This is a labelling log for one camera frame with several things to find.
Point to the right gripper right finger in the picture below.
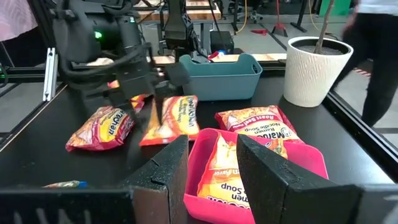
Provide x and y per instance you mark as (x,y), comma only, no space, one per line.
(280,193)

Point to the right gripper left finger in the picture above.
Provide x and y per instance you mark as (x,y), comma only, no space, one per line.
(161,186)

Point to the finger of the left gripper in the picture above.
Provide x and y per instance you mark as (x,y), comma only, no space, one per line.
(124,102)
(175,74)

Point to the red Maruchan ramen packet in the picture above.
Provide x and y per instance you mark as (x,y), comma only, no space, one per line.
(255,121)
(113,84)
(99,130)

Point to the orange Maruchan ramen packet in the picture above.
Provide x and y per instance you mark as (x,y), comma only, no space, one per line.
(220,174)
(178,118)

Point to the blue Maruchan ramen packet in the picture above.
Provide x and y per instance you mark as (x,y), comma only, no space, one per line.
(68,184)

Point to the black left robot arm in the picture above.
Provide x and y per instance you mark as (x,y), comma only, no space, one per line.
(77,34)

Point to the pink plastic bin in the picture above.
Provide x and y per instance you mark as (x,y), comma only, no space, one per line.
(311,161)

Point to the teal plastic bin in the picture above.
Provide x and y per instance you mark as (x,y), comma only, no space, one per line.
(220,81)

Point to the black equipment box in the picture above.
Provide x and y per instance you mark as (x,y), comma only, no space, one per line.
(222,42)

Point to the wooden workbench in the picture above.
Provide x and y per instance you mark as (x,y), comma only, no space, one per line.
(199,14)

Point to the red dustpan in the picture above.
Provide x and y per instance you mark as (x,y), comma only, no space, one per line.
(259,31)

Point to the red broom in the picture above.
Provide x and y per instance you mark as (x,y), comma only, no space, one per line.
(280,31)

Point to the white textured plant pot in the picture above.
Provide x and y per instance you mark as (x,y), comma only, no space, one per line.
(311,77)

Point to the person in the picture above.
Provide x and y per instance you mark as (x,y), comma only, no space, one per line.
(379,46)
(15,18)

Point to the green panel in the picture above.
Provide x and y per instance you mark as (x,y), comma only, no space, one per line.
(335,7)

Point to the silver aluminium extrusion post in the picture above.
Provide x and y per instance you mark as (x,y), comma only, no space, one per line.
(50,74)

